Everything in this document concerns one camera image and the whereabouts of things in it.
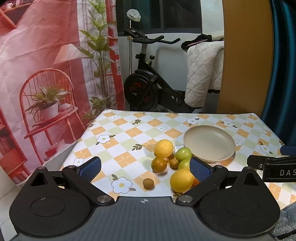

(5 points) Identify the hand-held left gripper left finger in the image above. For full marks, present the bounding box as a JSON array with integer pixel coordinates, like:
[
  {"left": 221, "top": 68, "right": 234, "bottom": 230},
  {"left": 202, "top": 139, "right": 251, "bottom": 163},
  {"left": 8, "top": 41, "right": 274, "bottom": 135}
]
[{"left": 30, "top": 156, "right": 115, "bottom": 205}]

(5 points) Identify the black fluffy garment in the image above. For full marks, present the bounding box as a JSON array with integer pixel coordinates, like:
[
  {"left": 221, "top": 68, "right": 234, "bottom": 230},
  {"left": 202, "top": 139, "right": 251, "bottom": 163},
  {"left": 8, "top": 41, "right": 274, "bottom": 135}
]
[{"left": 181, "top": 34, "right": 225, "bottom": 50}]

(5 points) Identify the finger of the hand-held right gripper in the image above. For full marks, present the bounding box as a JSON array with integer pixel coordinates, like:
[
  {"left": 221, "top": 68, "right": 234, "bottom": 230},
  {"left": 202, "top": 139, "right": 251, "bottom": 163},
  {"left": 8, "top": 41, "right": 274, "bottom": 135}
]
[
  {"left": 247, "top": 155, "right": 296, "bottom": 172},
  {"left": 280, "top": 146, "right": 296, "bottom": 156}
]

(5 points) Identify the green jujube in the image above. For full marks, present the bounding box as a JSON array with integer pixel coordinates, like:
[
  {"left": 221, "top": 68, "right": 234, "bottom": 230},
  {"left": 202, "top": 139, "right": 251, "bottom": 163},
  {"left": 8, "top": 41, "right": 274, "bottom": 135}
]
[
  {"left": 175, "top": 147, "right": 192, "bottom": 162},
  {"left": 178, "top": 159, "right": 191, "bottom": 170}
]

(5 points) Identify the dark window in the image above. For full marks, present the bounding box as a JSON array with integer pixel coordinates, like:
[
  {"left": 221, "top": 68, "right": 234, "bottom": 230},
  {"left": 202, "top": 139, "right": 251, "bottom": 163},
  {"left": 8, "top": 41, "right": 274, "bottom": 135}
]
[{"left": 162, "top": 0, "right": 202, "bottom": 33}]

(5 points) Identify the printed red backdrop cloth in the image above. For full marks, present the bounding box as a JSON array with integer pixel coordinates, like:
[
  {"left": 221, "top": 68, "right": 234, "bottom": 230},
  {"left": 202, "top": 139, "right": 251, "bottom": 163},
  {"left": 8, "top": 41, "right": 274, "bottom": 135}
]
[{"left": 0, "top": 0, "right": 125, "bottom": 200}]

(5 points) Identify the black exercise bike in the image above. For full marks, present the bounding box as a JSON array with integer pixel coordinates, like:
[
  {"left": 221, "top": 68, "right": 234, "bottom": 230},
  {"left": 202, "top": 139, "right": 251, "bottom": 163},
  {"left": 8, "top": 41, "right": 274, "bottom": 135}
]
[{"left": 123, "top": 20, "right": 201, "bottom": 114}]

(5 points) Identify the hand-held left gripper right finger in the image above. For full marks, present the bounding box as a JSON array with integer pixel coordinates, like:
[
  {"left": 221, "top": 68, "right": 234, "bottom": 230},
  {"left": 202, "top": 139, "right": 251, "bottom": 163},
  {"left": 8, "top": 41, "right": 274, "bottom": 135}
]
[{"left": 175, "top": 157, "right": 264, "bottom": 206}]

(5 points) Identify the beige round plate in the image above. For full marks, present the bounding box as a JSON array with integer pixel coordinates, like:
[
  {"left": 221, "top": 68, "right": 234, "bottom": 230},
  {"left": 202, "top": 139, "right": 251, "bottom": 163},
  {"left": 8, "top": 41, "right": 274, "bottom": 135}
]
[{"left": 183, "top": 125, "right": 236, "bottom": 163}]

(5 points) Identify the brown wooden board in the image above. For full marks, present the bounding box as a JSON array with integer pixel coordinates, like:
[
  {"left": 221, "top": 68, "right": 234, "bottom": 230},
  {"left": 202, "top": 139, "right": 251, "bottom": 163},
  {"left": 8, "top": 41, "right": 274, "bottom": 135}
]
[{"left": 217, "top": 0, "right": 278, "bottom": 115}]

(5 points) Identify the white bike seat cover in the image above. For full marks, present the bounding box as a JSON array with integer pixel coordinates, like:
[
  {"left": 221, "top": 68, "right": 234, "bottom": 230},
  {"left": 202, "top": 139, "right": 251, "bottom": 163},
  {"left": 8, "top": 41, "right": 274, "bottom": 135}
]
[{"left": 127, "top": 9, "right": 141, "bottom": 22}]

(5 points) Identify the yellow lemon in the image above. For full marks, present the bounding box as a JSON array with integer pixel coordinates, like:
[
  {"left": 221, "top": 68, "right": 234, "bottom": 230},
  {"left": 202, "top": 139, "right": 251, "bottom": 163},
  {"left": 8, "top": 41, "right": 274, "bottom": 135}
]
[
  {"left": 154, "top": 139, "right": 174, "bottom": 159},
  {"left": 170, "top": 168, "right": 195, "bottom": 193}
]

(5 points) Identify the white quilted blanket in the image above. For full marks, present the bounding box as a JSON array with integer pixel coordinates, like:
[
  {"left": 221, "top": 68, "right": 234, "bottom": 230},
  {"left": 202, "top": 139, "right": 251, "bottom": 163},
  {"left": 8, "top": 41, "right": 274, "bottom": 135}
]
[{"left": 184, "top": 40, "right": 225, "bottom": 109}]

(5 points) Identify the dark blue curtain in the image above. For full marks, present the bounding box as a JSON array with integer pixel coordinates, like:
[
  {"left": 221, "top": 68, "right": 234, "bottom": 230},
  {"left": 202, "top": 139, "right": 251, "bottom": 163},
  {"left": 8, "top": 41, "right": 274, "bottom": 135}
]
[{"left": 259, "top": 0, "right": 296, "bottom": 145}]

